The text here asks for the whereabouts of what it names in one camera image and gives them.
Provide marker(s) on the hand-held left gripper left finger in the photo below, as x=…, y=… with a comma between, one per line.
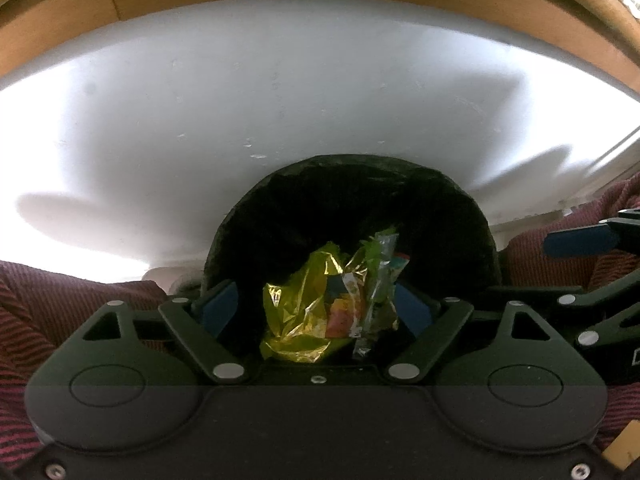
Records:
x=217, y=307

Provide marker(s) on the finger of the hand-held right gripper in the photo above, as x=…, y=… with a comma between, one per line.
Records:
x=550, y=296
x=575, y=242

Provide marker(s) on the person's maroon striped clothing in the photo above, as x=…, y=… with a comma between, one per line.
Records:
x=30, y=310

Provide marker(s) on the trash bin with black bag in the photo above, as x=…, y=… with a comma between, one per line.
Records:
x=300, y=210

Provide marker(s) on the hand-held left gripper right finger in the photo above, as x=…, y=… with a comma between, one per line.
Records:
x=419, y=312

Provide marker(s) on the green plastic wrapper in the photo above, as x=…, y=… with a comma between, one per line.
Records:
x=377, y=285

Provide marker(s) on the orange red snack packet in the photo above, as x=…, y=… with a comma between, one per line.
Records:
x=340, y=320

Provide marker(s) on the yellow-green foil bag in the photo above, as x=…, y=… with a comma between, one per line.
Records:
x=295, y=310

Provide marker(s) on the wooden furniture frame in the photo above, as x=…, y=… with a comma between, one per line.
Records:
x=60, y=25

